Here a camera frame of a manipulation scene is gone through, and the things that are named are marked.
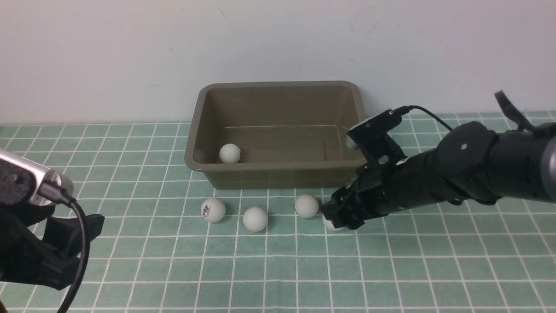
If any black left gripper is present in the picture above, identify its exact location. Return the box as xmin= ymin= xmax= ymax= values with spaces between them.
xmin=0 ymin=204 xmax=105 ymax=290

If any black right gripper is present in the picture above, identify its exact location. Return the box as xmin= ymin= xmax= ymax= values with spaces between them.
xmin=321 ymin=168 xmax=417 ymax=230

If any plain white ping-pong ball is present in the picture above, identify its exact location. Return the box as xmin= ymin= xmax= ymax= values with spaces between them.
xmin=243 ymin=206 xmax=269 ymax=232

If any white ball with dark mark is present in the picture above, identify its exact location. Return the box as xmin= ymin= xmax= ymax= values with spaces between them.
xmin=219 ymin=144 xmax=242 ymax=164

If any white ball with logo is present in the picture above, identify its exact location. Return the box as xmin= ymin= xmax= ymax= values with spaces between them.
xmin=201 ymin=198 xmax=226 ymax=223

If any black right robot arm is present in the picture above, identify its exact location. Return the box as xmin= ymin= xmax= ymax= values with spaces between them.
xmin=321 ymin=121 xmax=555 ymax=230

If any green checkered tablecloth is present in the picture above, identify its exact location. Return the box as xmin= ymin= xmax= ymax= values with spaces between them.
xmin=0 ymin=122 xmax=556 ymax=313

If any olive plastic storage bin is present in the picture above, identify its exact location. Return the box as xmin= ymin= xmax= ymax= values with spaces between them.
xmin=184 ymin=81 xmax=367 ymax=190

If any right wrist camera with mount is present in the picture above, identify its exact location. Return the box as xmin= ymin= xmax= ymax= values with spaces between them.
xmin=346 ymin=106 xmax=410 ymax=169

